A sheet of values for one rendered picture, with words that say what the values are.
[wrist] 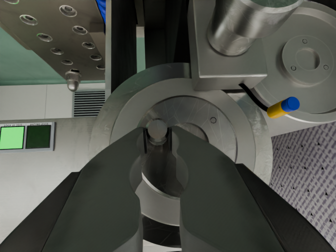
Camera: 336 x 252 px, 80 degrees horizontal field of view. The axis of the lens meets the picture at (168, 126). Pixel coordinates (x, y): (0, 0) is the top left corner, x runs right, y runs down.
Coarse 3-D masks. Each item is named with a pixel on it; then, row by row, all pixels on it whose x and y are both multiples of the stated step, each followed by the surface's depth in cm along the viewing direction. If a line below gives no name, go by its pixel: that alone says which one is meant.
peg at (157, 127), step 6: (150, 120) 12; (156, 120) 12; (162, 120) 12; (150, 126) 11; (156, 126) 12; (162, 126) 12; (168, 126) 12; (150, 132) 11; (156, 132) 11; (162, 132) 11; (168, 132) 12; (150, 138) 11; (156, 138) 11; (162, 138) 11; (156, 144) 13
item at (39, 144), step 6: (30, 126) 48; (36, 126) 48; (42, 126) 48; (48, 126) 48; (30, 132) 48; (36, 132) 48; (42, 132) 48; (48, 132) 48; (30, 138) 47; (36, 138) 47; (42, 138) 47; (48, 138) 47; (30, 144) 47; (36, 144) 47; (42, 144) 47; (48, 144) 47
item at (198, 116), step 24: (192, 96) 15; (144, 120) 14; (168, 120) 14; (192, 120) 15; (216, 120) 15; (168, 144) 15; (216, 144) 14; (144, 168) 14; (168, 168) 14; (168, 192) 14
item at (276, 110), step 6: (240, 84) 15; (246, 90) 15; (252, 96) 15; (258, 102) 14; (282, 102) 12; (288, 102) 12; (294, 102) 12; (264, 108) 14; (270, 108) 13; (276, 108) 13; (282, 108) 12; (288, 108) 12; (294, 108) 12; (270, 114) 14; (276, 114) 13; (282, 114) 13
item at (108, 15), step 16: (112, 0) 20; (112, 16) 19; (128, 16) 32; (112, 32) 19; (128, 32) 31; (112, 48) 19; (128, 48) 30; (112, 64) 18; (128, 64) 30; (112, 80) 18
